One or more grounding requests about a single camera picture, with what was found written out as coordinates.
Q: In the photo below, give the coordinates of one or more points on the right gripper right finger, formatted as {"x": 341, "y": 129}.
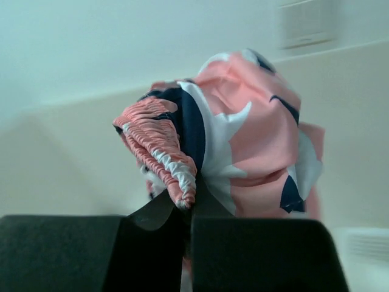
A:
{"x": 251, "y": 254}

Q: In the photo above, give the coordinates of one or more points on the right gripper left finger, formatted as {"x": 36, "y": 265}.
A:
{"x": 139, "y": 252}

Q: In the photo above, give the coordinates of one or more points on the pink shark print shorts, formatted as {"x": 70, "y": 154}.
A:
{"x": 237, "y": 124}

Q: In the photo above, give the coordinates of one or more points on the white wall switch plate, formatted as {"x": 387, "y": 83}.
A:
{"x": 304, "y": 23}

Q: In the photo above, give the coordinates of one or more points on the white plastic basket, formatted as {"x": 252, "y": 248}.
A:
{"x": 363, "y": 254}

